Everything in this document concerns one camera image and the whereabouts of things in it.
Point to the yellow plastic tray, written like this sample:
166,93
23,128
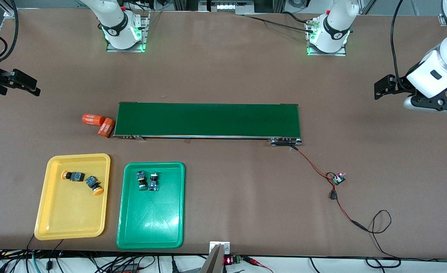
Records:
71,216

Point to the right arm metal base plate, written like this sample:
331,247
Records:
147,30

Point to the green mushroom push button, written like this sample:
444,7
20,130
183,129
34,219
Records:
141,180
153,184

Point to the yellow mushroom push button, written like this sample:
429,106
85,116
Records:
73,176
93,184

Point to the small controller circuit board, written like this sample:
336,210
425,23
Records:
338,178

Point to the orange cylinder with 4680 print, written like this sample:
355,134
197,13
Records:
106,128
91,119

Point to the silver camera mount bracket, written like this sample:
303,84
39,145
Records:
216,258

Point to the green conveyor belt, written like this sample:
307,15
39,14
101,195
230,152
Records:
208,119

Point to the red alligator clip lead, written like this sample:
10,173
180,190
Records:
255,261

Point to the metal table corner bracket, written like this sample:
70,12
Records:
441,19
8,11

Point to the aluminium rack behind table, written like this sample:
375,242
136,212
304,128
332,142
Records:
227,7

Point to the green plastic tray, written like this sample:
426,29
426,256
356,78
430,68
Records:
151,220

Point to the red LED display module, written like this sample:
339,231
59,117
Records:
231,260

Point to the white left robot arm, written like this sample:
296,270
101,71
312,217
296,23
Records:
333,26

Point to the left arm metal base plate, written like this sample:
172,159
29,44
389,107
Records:
341,54

